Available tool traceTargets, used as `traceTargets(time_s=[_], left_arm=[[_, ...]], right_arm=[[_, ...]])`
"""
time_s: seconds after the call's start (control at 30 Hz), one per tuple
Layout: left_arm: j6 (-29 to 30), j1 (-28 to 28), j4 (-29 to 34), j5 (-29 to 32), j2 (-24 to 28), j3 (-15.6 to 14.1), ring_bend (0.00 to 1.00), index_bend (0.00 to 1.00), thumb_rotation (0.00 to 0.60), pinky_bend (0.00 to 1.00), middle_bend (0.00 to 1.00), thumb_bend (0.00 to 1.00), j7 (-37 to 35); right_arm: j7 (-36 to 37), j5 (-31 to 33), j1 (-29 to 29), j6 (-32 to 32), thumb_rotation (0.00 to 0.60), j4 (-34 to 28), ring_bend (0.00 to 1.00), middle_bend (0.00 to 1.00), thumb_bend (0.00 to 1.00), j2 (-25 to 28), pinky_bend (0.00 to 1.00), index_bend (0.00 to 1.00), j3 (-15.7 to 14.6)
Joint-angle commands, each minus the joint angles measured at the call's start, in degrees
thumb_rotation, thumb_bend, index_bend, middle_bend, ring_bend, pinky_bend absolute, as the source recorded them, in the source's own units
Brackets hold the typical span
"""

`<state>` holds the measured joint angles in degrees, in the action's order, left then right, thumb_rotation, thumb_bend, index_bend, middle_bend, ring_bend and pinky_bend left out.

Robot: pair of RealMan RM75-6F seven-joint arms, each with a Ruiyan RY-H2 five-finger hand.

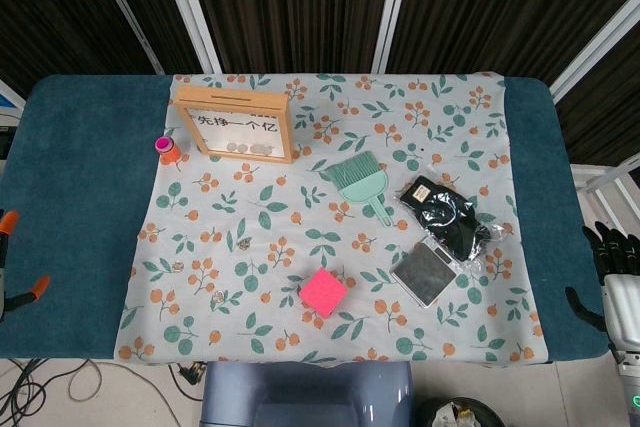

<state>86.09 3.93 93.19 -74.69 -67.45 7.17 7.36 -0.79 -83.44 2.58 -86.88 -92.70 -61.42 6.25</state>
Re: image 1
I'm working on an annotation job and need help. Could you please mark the wooden coin box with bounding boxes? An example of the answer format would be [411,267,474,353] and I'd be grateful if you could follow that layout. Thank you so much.
[172,85,297,165]

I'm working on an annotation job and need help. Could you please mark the white metal rack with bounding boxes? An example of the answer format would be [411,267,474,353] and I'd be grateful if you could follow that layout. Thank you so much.
[571,154,640,238]

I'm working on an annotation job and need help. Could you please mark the mint green hand brush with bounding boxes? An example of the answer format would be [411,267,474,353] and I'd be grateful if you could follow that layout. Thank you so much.
[324,154,394,228]

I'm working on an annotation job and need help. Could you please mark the white partition post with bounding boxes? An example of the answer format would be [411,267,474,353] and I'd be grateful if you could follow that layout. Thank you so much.
[369,0,417,76]
[85,0,165,76]
[153,0,224,76]
[547,0,640,103]

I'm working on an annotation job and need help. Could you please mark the silver pocket scale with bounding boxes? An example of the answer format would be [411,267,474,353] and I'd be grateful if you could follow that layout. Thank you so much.
[388,239,461,309]

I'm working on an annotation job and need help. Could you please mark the pink foam cube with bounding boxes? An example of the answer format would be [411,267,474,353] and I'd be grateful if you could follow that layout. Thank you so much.
[298,268,349,319]

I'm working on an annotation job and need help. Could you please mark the teal table cover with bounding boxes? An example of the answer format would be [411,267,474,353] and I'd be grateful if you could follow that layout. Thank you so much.
[0,74,615,363]

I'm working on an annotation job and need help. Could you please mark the black power plug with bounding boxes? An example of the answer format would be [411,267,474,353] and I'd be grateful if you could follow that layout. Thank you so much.
[180,362,207,384]

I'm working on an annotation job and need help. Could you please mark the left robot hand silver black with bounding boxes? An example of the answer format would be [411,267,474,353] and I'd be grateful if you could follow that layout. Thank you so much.
[0,209,52,321]

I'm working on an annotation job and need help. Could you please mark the black trash bin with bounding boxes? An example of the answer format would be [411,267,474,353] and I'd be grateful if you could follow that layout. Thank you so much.
[417,396,506,427]

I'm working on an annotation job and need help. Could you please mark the black gloves in plastic bag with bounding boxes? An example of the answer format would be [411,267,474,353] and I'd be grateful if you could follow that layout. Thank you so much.
[397,175,514,264]

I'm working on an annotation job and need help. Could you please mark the blue-grey robot torso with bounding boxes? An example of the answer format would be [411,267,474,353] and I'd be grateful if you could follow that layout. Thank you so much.
[201,360,415,427]

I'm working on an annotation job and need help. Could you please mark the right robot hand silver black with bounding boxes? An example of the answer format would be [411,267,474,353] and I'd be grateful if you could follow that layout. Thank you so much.
[564,220,640,353]

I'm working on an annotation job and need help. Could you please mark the black floor cable bundle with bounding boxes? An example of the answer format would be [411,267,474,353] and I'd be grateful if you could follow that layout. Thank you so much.
[0,357,56,427]

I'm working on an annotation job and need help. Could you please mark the orange bottle pink cap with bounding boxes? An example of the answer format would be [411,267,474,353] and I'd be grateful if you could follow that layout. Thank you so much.
[153,135,181,165]

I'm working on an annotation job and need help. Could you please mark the white blue frame piece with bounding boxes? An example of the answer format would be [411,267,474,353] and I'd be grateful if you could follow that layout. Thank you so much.
[0,79,26,113]

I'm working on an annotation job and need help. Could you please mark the floral tablecloth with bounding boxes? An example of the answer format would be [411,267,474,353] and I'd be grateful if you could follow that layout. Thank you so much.
[113,71,554,366]

